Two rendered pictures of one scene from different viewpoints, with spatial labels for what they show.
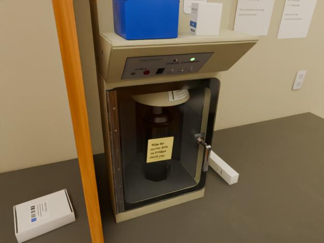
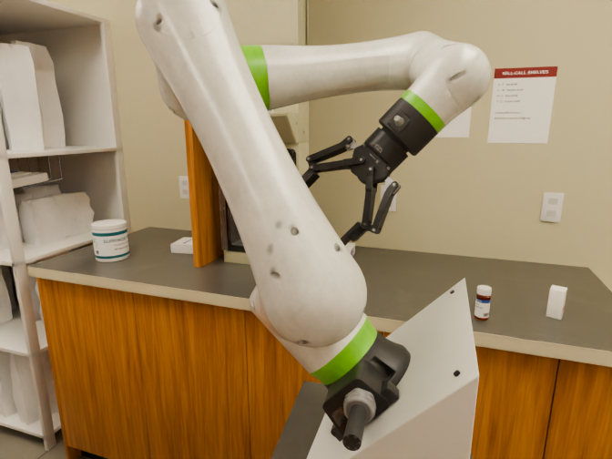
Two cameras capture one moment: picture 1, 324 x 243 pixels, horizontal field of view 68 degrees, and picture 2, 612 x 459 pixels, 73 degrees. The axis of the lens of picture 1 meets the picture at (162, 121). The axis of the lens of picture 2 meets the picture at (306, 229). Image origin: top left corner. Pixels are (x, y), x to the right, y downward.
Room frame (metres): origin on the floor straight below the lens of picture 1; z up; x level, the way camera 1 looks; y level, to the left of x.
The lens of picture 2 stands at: (-0.43, -1.17, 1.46)
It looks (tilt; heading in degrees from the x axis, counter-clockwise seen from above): 14 degrees down; 42
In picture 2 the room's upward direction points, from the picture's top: straight up
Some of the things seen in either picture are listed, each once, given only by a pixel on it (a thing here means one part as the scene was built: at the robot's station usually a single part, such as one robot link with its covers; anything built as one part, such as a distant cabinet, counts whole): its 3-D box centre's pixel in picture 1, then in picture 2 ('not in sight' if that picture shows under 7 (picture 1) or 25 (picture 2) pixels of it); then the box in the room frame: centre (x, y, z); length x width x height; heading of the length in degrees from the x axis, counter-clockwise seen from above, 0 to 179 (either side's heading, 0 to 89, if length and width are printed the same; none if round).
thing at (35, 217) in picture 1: (44, 213); (194, 245); (0.53, 0.36, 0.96); 0.16 x 0.12 x 0.04; 122
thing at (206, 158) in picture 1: (203, 154); not in sight; (0.59, -0.13, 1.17); 0.05 x 0.03 x 0.10; 23
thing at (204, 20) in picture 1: (205, 18); not in sight; (0.55, -0.08, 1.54); 0.05 x 0.05 x 0.06; 11
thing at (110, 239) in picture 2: not in sight; (110, 239); (0.24, 0.52, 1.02); 0.13 x 0.13 x 0.15
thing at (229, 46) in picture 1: (180, 58); (249, 127); (0.53, -0.04, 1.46); 0.32 x 0.11 x 0.10; 113
